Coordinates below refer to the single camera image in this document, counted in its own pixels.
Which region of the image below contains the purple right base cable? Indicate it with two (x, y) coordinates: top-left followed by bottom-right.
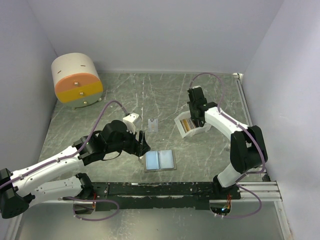
(214, 183), (263, 220)

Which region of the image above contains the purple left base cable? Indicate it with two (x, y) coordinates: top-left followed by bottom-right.
(66, 196), (121, 222)

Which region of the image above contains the aluminium frame rail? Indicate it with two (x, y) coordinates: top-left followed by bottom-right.
(232, 71), (283, 202)

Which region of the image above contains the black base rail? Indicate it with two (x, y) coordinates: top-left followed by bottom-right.
(62, 181), (242, 213)

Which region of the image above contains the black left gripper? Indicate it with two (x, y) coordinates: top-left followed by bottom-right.
(106, 125), (151, 157)

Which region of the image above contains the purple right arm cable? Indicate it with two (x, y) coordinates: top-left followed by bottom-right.
(191, 72), (267, 182)

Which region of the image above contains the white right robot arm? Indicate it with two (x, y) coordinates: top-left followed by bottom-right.
(187, 86), (268, 199)

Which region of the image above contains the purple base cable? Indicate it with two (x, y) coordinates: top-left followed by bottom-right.
(214, 183), (263, 220)
(66, 196), (121, 222)

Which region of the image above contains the white grey credit card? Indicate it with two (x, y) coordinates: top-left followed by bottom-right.
(148, 118), (159, 133)

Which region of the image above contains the white card tray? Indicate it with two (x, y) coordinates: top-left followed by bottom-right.
(174, 111), (211, 139)

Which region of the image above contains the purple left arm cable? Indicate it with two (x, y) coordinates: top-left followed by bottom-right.
(0, 100), (130, 191)

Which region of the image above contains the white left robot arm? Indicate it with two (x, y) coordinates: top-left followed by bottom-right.
(0, 120), (151, 219)

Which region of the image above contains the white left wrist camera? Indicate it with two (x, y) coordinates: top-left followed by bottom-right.
(122, 113), (140, 133)

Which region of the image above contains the round drawer cabinet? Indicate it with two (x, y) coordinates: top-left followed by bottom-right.
(51, 52), (104, 108)

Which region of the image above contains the blue silver card holder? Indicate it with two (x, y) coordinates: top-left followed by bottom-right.
(138, 150), (177, 172)

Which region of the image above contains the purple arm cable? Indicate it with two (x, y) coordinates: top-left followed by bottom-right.
(191, 72), (267, 182)
(0, 100), (130, 191)

